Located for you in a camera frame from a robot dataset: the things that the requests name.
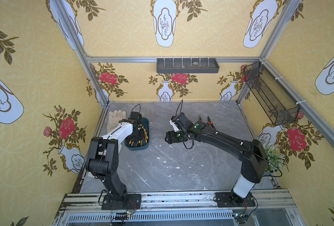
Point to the beige work glove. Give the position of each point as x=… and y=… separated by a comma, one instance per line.
x=114, y=117

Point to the potted green plant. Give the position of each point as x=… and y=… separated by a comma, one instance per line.
x=276, y=161

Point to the black wire mesh basket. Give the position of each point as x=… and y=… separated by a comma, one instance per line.
x=276, y=102

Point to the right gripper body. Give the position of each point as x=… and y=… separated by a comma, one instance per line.
x=172, y=137

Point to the orange black long-nose pliers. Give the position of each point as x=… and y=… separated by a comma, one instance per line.
x=209, y=122

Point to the aluminium corner frame post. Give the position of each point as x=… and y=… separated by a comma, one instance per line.
x=286, y=15

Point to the teal plastic storage box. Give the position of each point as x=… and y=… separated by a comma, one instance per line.
x=143, y=143

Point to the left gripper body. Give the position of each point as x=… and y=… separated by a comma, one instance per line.
x=138, y=134

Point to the grey wall shelf tray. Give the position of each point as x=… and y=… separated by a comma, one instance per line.
x=187, y=65

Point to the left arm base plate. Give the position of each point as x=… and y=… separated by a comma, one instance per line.
x=130, y=202

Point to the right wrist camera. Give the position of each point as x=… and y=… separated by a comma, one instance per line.
x=180, y=123

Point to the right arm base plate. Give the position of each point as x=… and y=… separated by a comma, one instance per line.
x=230, y=199

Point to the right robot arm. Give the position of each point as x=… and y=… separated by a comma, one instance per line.
x=252, y=154

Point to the orange black combination pliers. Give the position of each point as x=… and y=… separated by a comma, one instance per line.
x=201, y=120

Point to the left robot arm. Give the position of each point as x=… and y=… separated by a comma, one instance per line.
x=103, y=156

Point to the aluminium front rail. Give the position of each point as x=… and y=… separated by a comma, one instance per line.
x=273, y=207

